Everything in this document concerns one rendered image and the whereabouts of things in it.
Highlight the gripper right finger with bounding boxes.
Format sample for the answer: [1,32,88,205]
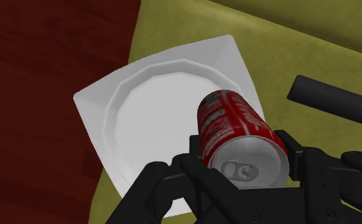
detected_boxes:
[274,129,362,224]

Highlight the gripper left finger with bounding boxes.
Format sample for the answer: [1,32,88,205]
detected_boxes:
[105,134,240,224]

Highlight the red soda can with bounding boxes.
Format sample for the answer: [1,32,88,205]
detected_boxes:
[197,89,290,188]

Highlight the white square plate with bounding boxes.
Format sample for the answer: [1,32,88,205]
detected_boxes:
[73,34,266,218]

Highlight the black cylindrical object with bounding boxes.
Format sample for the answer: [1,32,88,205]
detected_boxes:
[286,74,362,130]

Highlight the olive green sofa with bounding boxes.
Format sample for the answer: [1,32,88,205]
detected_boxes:
[88,0,362,224]

